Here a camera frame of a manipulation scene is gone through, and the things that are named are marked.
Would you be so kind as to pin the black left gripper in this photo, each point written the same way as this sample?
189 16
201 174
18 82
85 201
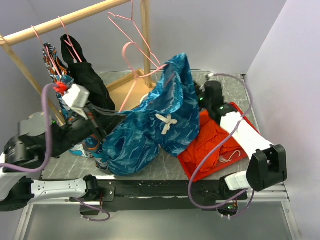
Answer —
101 120

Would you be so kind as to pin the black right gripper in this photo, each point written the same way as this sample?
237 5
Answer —
203 91

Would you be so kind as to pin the blue shark print shorts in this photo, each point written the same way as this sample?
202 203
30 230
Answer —
168 119

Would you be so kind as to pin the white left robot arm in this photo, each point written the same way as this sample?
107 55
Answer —
39 139

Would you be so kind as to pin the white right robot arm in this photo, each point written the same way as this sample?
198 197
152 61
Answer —
267 161

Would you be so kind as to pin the orange blue patterned shorts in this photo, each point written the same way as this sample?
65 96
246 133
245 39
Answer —
90 147

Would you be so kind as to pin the black sport shorts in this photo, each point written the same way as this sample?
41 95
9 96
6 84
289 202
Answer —
84 75

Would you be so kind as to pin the wooden clothes rack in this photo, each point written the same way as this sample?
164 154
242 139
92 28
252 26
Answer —
99 37

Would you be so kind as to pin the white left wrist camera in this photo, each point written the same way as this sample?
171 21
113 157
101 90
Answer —
72 97

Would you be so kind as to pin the pink wire hanger with black shorts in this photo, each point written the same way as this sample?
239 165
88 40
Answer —
77 57

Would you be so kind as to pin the pink wire hanger far left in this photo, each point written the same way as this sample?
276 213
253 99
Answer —
46 50

